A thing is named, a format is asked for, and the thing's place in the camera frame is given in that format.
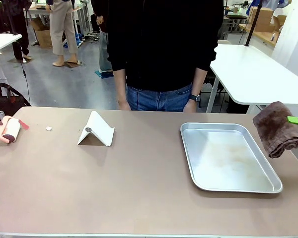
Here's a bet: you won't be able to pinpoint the brown towel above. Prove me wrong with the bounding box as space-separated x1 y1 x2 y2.
252 101 298 159

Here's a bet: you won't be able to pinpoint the pink lint roller black grip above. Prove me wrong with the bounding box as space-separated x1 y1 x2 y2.
0 110 21 145

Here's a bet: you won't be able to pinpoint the person right forearm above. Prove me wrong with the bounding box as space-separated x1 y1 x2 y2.
114 68 127 101

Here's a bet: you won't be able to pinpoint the person left forearm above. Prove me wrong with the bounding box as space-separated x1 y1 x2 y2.
189 66 208 97

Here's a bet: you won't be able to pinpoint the person left hand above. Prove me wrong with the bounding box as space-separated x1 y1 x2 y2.
183 100 198 113

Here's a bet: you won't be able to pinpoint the person right hand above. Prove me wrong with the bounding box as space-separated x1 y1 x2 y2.
116 98 132 111

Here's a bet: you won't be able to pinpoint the large white table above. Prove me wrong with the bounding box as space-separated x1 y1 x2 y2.
206 44 298 115

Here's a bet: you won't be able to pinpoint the silver metal tray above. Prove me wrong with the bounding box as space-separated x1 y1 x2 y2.
180 122 284 194

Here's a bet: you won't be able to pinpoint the wooden top counter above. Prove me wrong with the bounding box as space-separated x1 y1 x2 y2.
239 23 279 47

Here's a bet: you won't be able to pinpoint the large cardboard box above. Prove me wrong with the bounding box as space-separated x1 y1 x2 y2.
247 6 288 33

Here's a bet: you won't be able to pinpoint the black pole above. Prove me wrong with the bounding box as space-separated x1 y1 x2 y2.
244 0 264 48

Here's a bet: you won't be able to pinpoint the person blue jeans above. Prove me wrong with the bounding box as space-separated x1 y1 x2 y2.
125 83 193 112

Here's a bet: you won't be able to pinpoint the person black sweater torso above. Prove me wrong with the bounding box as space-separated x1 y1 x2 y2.
106 0 224 93

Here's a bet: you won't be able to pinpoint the blue floor mat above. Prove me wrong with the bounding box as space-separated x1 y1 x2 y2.
94 69 114 79

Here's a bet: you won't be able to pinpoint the white folded stand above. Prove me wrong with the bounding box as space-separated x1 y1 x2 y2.
76 111 115 147

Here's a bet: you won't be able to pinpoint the bystander in blue jeans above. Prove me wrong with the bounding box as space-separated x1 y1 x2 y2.
90 0 114 73

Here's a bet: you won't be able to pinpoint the blue shoe pile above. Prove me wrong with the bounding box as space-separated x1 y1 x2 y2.
63 33 84 48

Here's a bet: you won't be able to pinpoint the bystander in beige trousers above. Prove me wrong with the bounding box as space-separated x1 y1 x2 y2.
45 0 81 67

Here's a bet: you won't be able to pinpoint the open cardboard box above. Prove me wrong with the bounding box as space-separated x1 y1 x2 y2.
30 17 53 50

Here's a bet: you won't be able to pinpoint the black red bag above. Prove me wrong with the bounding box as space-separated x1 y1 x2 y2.
0 83 32 118

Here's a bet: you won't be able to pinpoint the bystander in dark clothes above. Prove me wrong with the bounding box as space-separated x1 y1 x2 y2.
0 0 32 61

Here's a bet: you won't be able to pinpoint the small white table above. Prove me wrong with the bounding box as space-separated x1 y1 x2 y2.
0 33 23 81

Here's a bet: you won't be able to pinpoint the black floor cable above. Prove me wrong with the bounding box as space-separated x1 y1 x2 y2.
20 60 32 106

